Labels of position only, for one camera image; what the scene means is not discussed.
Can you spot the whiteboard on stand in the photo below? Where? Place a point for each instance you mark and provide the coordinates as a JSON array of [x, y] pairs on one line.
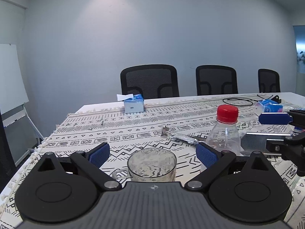
[[9, 76]]

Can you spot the black power adapter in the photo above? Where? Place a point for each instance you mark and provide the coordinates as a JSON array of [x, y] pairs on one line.
[[274, 97]]

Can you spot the clear plastic bottle red label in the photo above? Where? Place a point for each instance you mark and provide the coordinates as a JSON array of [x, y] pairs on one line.
[[222, 136]]

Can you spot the frosted glass door panel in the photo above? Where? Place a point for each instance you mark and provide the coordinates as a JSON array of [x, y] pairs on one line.
[[300, 59]]

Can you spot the red bottle cap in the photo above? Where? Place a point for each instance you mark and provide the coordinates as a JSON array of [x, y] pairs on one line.
[[227, 113]]

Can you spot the patterned white tablecloth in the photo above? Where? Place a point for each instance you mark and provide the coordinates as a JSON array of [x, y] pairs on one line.
[[133, 133]]

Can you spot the blue tissue box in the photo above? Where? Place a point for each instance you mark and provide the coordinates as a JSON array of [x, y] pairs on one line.
[[133, 105]]

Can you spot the blue soft tissue pack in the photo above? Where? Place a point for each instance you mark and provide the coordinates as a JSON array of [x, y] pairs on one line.
[[269, 105]]

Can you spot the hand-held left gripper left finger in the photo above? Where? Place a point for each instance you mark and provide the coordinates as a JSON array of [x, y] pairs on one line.
[[100, 155]]

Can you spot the black mesh office chair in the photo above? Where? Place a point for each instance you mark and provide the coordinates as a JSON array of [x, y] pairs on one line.
[[215, 78], [149, 81], [269, 81]]

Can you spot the clear plastic wrapper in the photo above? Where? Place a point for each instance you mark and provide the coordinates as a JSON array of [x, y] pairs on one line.
[[177, 134]]

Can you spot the clear glass mug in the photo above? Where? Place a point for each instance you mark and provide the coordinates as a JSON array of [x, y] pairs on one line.
[[152, 164]]

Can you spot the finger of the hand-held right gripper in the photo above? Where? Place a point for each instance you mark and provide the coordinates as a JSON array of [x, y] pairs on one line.
[[259, 142], [274, 118]]

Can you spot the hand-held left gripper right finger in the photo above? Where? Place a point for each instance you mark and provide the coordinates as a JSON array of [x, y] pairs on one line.
[[206, 155]]

